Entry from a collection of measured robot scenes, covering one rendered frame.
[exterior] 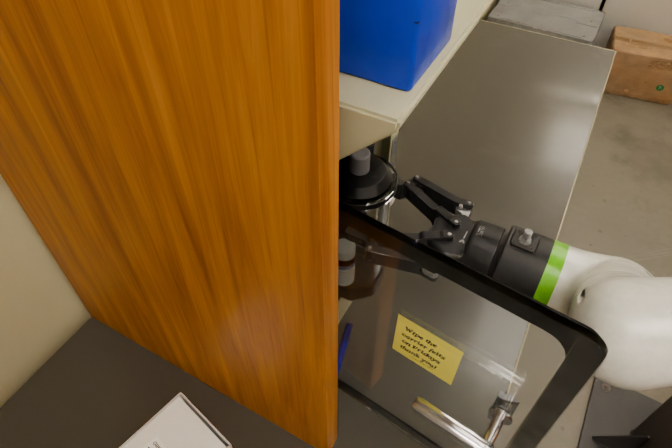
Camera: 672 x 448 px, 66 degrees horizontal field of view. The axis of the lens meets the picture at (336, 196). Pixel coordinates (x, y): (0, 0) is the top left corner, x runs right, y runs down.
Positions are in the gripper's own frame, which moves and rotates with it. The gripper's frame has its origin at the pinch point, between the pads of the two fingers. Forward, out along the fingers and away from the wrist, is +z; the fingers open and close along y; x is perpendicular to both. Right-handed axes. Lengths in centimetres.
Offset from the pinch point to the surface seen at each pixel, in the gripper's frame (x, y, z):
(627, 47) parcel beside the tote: 92, -263, -36
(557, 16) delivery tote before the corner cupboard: 87, -271, 6
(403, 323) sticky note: -4.5, 18.0, -14.6
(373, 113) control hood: -29.2, 16.8, -8.8
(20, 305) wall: 17, 32, 43
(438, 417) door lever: 0.9, 23.2, -21.4
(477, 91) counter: 27, -78, 3
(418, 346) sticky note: -1.8, 18.3, -16.7
